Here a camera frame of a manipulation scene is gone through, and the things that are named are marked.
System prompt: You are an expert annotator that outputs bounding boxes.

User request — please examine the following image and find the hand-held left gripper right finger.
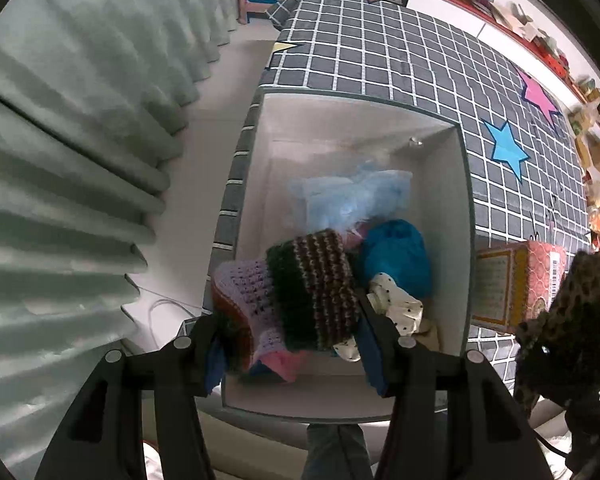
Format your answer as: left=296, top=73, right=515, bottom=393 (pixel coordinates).
left=355, top=290, right=553, bottom=480

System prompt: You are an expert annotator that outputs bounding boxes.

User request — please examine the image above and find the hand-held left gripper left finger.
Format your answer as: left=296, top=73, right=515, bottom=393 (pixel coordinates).
left=35, top=312, right=231, bottom=480

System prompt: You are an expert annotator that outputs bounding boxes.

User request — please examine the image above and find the white polka dot scrunchie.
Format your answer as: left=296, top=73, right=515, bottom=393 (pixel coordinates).
left=330, top=272, right=425, bottom=363

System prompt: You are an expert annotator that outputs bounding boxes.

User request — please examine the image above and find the beige sock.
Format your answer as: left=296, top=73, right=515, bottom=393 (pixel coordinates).
left=414, top=317, right=441, bottom=353

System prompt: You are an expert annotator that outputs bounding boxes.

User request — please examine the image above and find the pink sock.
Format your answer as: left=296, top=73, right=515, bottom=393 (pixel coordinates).
left=252, top=349, right=308, bottom=382

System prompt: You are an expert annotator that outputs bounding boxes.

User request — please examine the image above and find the striped knitted sock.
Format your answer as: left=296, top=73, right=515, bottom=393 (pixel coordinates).
left=212, top=228, right=363, bottom=376

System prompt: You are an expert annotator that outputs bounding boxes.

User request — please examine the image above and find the blue cloth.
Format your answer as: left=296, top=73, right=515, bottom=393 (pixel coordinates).
left=352, top=219, right=433, bottom=301

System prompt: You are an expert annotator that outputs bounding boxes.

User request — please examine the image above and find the leopard print cloth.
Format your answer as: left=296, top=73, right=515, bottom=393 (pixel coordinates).
left=512, top=251, right=600, bottom=421

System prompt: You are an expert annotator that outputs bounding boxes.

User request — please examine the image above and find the light blue fluffy scrunchie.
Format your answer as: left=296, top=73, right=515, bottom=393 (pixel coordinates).
left=286, top=160, right=413, bottom=233

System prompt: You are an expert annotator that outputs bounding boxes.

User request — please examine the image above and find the grey fabric storage box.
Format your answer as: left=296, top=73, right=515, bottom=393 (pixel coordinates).
left=211, top=87, right=477, bottom=423

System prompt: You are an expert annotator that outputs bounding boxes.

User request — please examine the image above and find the pink patterned carton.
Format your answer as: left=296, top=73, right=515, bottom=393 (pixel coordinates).
left=472, top=240, right=568, bottom=336

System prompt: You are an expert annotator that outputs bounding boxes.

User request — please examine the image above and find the pale green curtain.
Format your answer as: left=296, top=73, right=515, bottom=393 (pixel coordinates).
left=0, top=0, right=241, bottom=461

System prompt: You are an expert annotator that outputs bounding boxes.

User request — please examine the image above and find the grey checkered star blanket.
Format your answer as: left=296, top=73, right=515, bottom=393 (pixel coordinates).
left=217, top=0, right=593, bottom=386

